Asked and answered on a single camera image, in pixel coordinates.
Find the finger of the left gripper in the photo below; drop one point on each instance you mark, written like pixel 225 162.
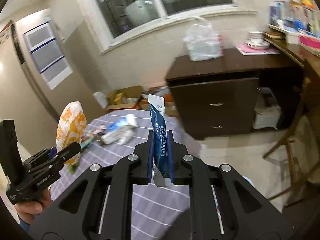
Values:
pixel 70 154

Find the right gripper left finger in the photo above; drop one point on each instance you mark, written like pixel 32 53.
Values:
pixel 135 169

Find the pink paper sheet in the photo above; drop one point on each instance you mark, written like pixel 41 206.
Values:
pixel 247 51

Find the wooden chair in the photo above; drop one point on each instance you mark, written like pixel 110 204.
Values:
pixel 301 142

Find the white box under desk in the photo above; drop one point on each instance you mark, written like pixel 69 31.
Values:
pixel 267 111

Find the window with white frame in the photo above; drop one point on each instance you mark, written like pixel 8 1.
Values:
pixel 106 42

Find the pink box on desk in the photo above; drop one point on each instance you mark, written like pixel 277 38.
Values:
pixel 309 42

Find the person's left hand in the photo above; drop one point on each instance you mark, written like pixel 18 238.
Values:
pixel 27 210

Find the white plastic bag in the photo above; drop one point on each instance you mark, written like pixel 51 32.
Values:
pixel 201 41

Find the blue white sachet wrapper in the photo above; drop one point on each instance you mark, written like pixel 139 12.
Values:
pixel 162 165

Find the orange cardboard box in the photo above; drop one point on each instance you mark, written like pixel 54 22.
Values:
pixel 159 96

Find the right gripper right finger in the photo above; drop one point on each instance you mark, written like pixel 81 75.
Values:
pixel 213 200

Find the crumpled white blue wrapper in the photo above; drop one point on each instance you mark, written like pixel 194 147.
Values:
pixel 122 131

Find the dark brown drawer cabinet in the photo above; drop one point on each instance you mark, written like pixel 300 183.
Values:
pixel 218 96

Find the wooden desk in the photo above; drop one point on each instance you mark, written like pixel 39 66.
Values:
pixel 310 63

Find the wall poster with blue borders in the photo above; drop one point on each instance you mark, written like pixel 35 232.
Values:
pixel 47 55

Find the row of books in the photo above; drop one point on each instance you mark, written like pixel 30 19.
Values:
pixel 294 17

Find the orange white snack bag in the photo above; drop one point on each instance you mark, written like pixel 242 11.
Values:
pixel 71 126

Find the purple checked tablecloth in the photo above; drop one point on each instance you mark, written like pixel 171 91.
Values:
pixel 157 212

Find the cardboard box with items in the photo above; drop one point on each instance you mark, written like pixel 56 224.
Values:
pixel 126 98

